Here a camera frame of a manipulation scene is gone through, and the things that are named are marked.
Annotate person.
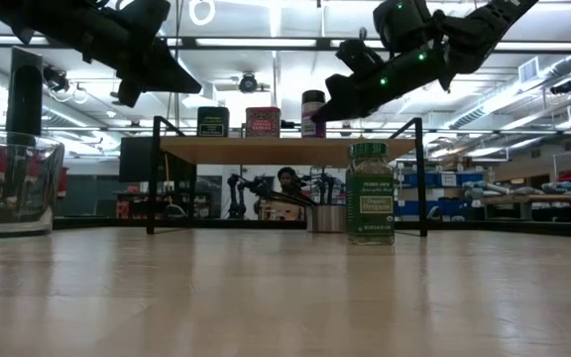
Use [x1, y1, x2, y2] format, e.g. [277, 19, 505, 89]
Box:
[276, 166, 303, 200]

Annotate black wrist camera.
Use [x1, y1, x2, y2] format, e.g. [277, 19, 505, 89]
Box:
[372, 0, 436, 55]
[115, 0, 172, 24]

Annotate black monitor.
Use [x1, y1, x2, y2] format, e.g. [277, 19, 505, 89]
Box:
[119, 137, 197, 183]

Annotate green oregano spice jar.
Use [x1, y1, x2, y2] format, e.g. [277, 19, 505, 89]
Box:
[345, 141, 397, 247]

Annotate black table frame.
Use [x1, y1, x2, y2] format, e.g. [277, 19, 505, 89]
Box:
[52, 216, 571, 238]

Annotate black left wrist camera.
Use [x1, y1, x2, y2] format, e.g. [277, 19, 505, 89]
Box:
[115, 0, 172, 24]

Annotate wooden workbench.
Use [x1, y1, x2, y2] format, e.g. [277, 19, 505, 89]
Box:
[481, 192, 571, 222]

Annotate blue storage bin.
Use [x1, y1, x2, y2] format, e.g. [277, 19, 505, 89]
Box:
[395, 199, 485, 218]
[397, 172, 485, 188]

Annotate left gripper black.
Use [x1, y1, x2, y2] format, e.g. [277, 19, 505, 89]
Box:
[81, 19, 203, 108]

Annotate red spice tin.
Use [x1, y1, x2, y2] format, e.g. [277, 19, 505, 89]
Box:
[245, 106, 283, 139]

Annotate wooden shelf black metal frame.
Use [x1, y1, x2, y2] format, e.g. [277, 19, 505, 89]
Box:
[146, 115, 428, 238]

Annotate stainless steel cup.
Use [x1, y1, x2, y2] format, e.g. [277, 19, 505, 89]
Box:
[306, 204, 348, 234]

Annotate white ceiling air vent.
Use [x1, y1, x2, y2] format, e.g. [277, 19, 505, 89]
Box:
[517, 57, 540, 85]

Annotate clear glass measuring cup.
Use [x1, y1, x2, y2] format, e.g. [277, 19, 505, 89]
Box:
[0, 130, 66, 237]

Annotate dark green spice tin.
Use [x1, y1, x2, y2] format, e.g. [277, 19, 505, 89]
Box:
[196, 105, 231, 138]

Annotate black overhead rig beam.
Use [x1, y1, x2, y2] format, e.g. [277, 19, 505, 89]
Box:
[0, 33, 571, 55]

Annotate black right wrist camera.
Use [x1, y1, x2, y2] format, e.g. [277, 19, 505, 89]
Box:
[372, 0, 436, 55]

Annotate purple label spice jar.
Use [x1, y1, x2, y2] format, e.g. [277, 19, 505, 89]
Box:
[300, 89, 328, 140]

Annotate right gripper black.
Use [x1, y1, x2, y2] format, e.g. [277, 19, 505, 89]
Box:
[311, 39, 448, 124]

